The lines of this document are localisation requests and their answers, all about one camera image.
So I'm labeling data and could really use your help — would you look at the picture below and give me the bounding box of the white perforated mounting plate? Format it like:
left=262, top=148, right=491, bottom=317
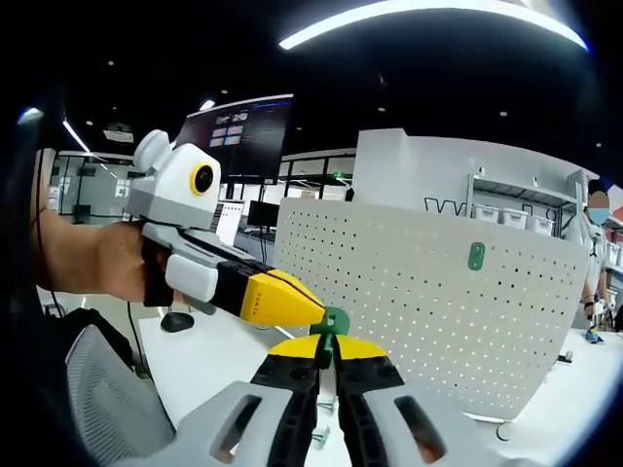
left=275, top=197, right=590, bottom=423

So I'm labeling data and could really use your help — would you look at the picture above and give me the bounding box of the large dark display screen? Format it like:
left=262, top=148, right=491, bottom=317
left=174, top=94, right=295, bottom=186

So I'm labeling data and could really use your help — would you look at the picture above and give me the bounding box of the grey mesh office chair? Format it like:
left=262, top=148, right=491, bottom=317
left=65, top=324, right=176, bottom=467

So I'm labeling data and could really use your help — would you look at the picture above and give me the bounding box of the small black monitor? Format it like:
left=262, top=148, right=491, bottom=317
left=247, top=200, right=281, bottom=228

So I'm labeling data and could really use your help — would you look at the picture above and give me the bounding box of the metal shelf rack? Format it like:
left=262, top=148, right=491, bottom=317
left=467, top=172, right=585, bottom=239

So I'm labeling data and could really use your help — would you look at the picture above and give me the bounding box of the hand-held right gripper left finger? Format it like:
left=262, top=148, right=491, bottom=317
left=173, top=335, right=325, bottom=467

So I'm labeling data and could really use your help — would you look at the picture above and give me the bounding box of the person's left hand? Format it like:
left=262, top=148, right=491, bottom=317
left=94, top=221, right=147, bottom=301

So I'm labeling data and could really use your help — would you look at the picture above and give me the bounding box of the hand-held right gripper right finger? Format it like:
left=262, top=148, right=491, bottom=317
left=333, top=335, right=493, bottom=467

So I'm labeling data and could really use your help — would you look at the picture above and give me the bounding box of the ceiling light strip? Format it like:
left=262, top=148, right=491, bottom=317
left=278, top=0, right=590, bottom=53

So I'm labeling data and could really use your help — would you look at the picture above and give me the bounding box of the black computer mouse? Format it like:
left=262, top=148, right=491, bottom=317
left=160, top=312, right=194, bottom=334

